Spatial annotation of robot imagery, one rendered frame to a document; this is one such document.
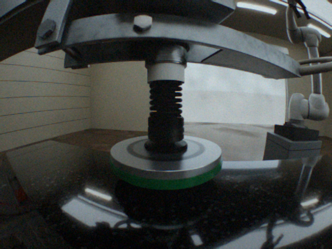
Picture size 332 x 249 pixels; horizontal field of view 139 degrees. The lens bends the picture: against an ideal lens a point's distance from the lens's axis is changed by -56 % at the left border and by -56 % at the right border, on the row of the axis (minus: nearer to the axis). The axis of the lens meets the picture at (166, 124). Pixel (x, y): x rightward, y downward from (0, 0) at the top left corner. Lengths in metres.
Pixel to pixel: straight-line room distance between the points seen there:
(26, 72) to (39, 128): 1.96
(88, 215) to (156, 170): 0.11
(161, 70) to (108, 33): 0.11
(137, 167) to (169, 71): 0.16
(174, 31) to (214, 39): 0.07
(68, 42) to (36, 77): 5.17
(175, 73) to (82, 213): 0.25
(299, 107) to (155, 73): 1.14
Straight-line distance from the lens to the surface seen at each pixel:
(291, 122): 1.24
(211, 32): 0.26
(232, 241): 0.17
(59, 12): 0.26
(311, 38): 1.34
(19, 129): 5.09
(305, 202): 0.27
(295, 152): 1.11
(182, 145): 0.25
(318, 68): 0.56
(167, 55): 0.23
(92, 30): 0.24
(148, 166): 0.19
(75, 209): 0.22
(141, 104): 5.34
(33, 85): 5.32
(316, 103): 1.26
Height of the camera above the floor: 1.00
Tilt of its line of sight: 8 degrees down
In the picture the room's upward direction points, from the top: straight up
